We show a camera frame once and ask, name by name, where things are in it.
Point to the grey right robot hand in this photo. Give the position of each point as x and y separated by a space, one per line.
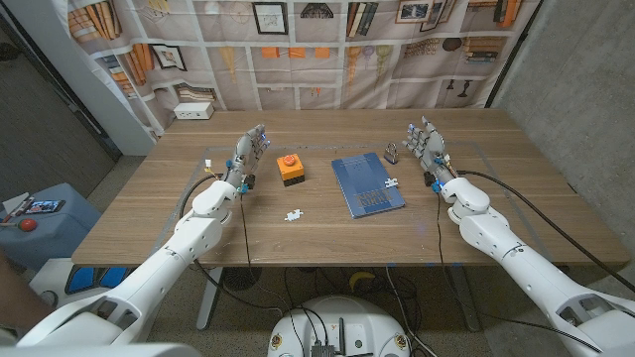
431 149

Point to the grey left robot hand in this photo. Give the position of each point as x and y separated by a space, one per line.
243 158

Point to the white puzzle piece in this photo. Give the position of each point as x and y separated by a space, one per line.
293 215
391 182

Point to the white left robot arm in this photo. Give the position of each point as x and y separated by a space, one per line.
164 258

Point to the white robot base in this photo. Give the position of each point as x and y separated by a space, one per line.
342 322

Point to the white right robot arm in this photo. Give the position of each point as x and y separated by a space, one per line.
521 268

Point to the orange emergency button box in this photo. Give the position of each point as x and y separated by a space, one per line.
290 171

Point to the blue notebook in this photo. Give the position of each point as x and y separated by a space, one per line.
364 186

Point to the small metal padlock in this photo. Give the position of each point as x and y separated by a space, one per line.
391 156

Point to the white power strip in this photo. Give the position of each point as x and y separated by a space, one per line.
193 111

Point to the black backdrop stand pole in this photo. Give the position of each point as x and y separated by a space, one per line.
495 89

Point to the printed bookshelf backdrop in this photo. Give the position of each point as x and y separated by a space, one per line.
297 74

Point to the black round fan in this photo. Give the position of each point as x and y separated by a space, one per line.
241 278

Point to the yellow curved object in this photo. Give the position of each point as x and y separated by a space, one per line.
361 277

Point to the white table leg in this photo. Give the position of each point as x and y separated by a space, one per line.
207 302

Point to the grey table leg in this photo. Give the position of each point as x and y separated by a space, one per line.
466 302

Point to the white platform with blue pads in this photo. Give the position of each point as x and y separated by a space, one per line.
82 280

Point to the smartphone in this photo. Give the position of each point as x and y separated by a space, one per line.
44 206

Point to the red ball knob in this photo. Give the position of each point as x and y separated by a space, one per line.
28 225

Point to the white paper sheet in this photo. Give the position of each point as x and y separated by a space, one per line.
14 202

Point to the white robot torso edge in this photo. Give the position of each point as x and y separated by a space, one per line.
99 350

